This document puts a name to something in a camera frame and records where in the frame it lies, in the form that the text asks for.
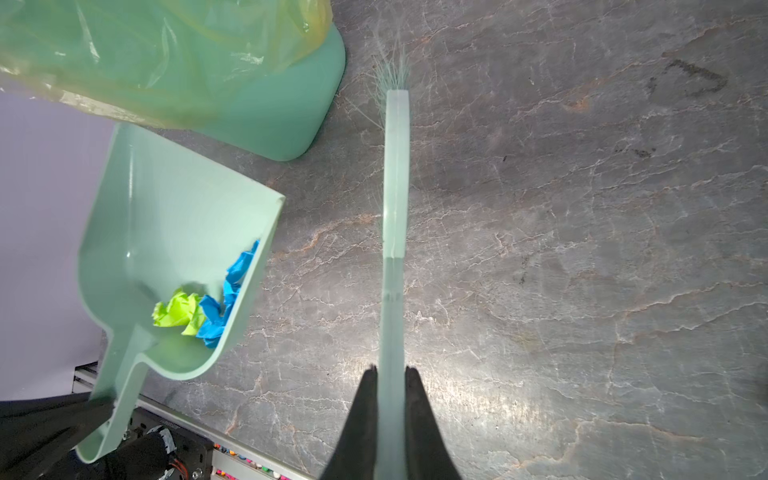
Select green dustpan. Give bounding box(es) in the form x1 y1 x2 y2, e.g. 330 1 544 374
76 123 285 463

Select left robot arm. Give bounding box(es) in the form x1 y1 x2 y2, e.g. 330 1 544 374
1 393 171 479

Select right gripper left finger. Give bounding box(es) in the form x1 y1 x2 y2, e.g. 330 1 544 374
320 366 378 480

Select green hand brush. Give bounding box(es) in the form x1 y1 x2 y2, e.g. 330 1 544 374
374 41 411 479

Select green trash bin with bag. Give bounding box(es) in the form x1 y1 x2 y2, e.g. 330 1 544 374
1 1 346 161

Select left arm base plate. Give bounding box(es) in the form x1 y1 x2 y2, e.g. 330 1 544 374
120 407 214 479

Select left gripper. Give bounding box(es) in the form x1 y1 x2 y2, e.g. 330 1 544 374
1 393 114 479

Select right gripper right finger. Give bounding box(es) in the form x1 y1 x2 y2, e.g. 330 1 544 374
405 367 462 480

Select blue scraps beside bin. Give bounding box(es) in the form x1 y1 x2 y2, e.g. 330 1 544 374
151 239 261 350

